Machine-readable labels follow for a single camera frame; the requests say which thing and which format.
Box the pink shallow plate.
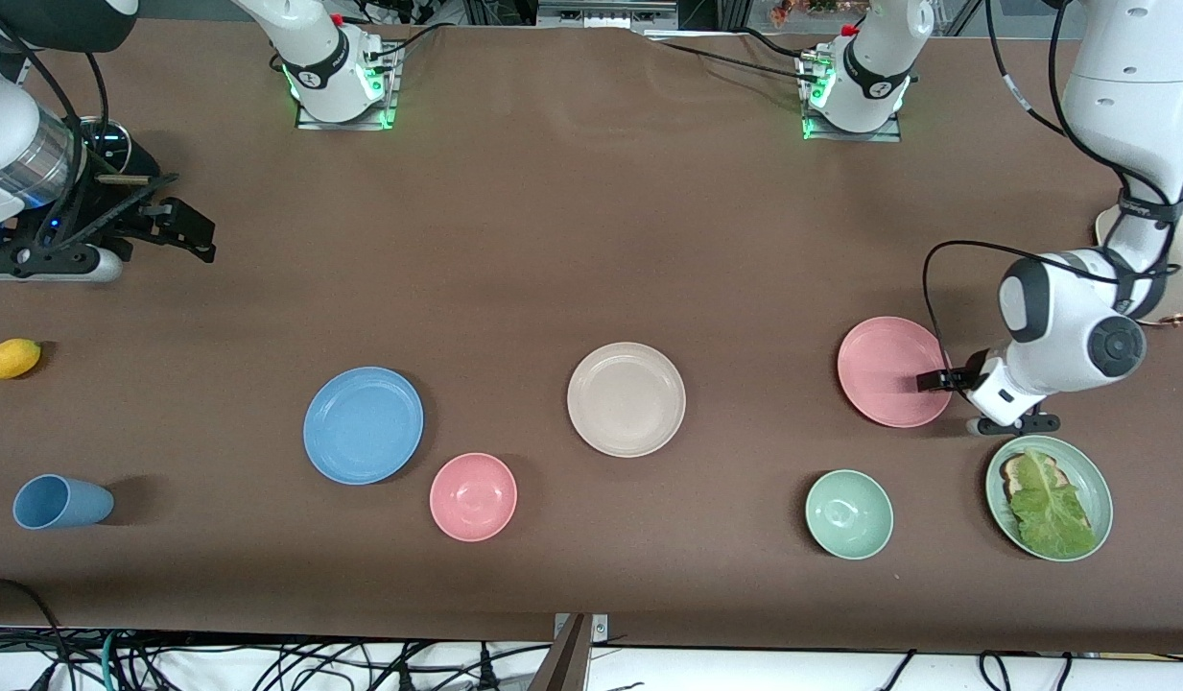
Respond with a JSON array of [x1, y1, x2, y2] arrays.
[[837, 316, 954, 429]]

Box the blue shallow plate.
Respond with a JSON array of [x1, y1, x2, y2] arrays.
[[302, 367, 425, 486]]

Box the toasted bread slice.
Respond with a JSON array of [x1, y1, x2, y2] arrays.
[[1000, 453, 1068, 502]]

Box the glass lid blue knob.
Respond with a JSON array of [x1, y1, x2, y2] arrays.
[[76, 117, 133, 176]]

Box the green plate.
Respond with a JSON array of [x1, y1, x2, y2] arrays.
[[984, 435, 1115, 562]]

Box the green lettuce leaf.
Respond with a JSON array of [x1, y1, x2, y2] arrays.
[[1008, 448, 1099, 559]]

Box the yellow lemon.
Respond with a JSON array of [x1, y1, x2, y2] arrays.
[[0, 338, 42, 380]]

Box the green deep bowl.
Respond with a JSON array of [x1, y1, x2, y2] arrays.
[[805, 468, 894, 560]]

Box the blue cup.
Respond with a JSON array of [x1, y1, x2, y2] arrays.
[[12, 474, 115, 530]]

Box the beige shallow plate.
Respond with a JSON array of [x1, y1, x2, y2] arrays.
[[566, 342, 687, 459]]

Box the brown table cover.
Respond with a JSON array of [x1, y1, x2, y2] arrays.
[[0, 19, 1183, 655]]

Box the pink deep bowl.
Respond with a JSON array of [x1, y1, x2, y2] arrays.
[[429, 452, 518, 543]]

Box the orange artificial flowers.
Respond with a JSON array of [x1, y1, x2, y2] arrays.
[[771, 0, 872, 26]]

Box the dark metal beam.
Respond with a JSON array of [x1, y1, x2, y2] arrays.
[[529, 614, 592, 691]]

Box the black pot blue handle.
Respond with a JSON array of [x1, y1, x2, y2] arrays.
[[73, 117, 162, 222]]

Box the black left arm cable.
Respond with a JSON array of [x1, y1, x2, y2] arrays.
[[922, 0, 1182, 380]]

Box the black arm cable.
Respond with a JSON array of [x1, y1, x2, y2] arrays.
[[0, 19, 112, 241], [922, 0, 1182, 380]]

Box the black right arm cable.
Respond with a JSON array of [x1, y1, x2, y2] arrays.
[[0, 19, 112, 241]]

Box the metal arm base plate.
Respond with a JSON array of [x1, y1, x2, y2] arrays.
[[296, 43, 398, 131], [802, 53, 904, 143]]

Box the black table cable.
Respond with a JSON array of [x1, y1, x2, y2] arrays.
[[366, 21, 450, 64], [733, 25, 817, 63], [649, 36, 822, 87]]

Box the aluminium frame bar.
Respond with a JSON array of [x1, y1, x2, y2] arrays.
[[536, 0, 680, 30]]

